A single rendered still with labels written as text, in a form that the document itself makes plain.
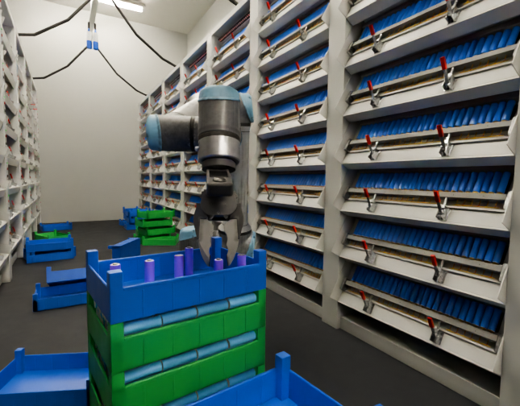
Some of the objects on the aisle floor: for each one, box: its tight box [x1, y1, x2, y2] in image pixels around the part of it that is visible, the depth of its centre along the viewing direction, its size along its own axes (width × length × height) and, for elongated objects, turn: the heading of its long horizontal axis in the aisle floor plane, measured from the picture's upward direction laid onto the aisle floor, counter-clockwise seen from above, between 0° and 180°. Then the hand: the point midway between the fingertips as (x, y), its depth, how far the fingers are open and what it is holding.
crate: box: [32, 282, 87, 312], centre depth 170 cm, size 30×20×8 cm
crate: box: [46, 267, 86, 286], centre depth 185 cm, size 30×20×8 cm
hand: (218, 258), depth 65 cm, fingers open, 3 cm apart
